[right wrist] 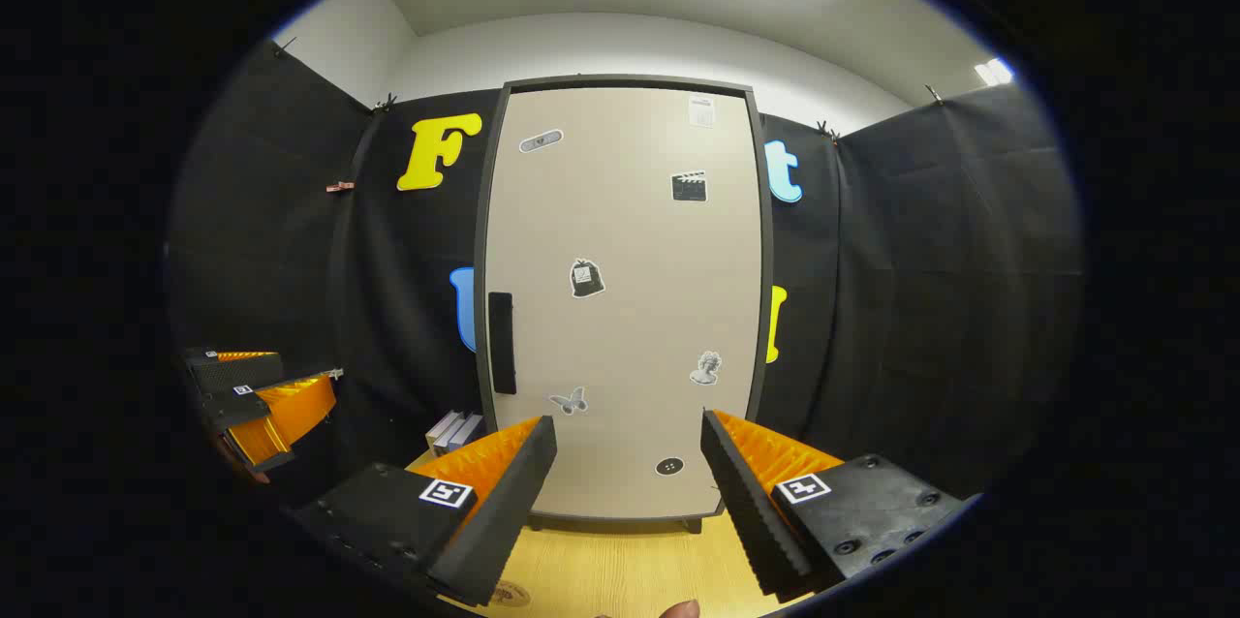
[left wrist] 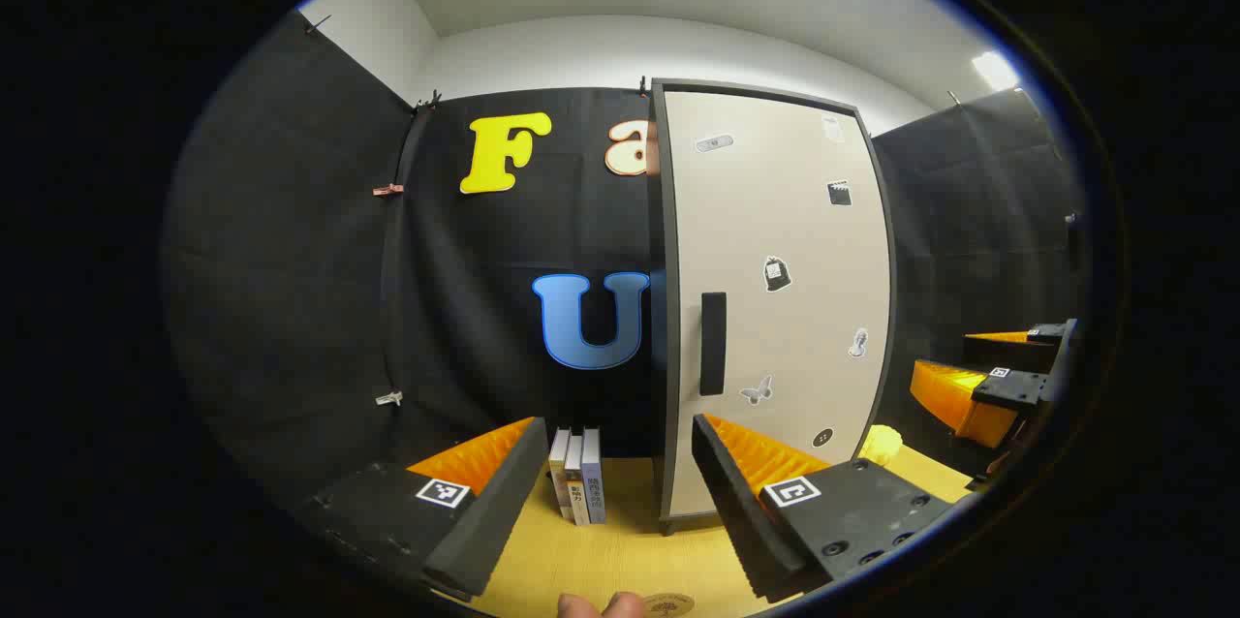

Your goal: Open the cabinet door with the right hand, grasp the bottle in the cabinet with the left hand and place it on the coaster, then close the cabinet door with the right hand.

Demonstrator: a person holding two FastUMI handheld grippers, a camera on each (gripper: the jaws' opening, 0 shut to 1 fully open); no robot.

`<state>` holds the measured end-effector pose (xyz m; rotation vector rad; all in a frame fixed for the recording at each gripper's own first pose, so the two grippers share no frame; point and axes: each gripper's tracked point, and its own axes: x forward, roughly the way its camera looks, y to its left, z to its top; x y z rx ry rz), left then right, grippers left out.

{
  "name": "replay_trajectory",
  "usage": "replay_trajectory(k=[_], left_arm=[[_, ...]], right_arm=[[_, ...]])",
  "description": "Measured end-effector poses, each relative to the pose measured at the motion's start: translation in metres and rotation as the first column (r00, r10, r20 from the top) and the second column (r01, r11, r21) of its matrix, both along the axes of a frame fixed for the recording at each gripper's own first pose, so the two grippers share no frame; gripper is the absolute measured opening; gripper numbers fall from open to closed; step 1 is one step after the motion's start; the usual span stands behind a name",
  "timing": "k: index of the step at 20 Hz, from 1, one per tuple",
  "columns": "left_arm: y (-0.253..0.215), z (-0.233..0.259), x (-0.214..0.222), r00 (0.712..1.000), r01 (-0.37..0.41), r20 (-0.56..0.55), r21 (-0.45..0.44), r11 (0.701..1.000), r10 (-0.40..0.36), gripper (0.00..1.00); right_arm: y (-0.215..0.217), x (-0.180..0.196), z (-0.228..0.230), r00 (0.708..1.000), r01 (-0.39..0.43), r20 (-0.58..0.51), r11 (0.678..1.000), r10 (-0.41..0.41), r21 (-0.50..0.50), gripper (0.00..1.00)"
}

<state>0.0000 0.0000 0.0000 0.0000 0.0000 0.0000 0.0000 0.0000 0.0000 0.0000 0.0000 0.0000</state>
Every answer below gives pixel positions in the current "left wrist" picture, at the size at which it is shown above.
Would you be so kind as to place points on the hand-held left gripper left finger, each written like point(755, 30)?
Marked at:
point(489, 511)

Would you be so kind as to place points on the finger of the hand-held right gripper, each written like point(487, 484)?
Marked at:
point(1012, 390)
point(1007, 354)

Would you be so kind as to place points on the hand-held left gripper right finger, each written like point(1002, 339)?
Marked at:
point(741, 511)

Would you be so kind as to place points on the grey cabinet door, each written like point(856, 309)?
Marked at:
point(775, 211)

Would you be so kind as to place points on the white book orange label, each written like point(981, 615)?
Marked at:
point(574, 492)

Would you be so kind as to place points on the pale yellow object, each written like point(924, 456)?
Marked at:
point(882, 446)

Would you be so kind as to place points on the white clip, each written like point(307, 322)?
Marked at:
point(388, 397)

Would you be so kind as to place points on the small ceiling light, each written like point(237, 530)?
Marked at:
point(996, 71)

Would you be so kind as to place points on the black backdrop cloth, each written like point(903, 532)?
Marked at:
point(291, 260)

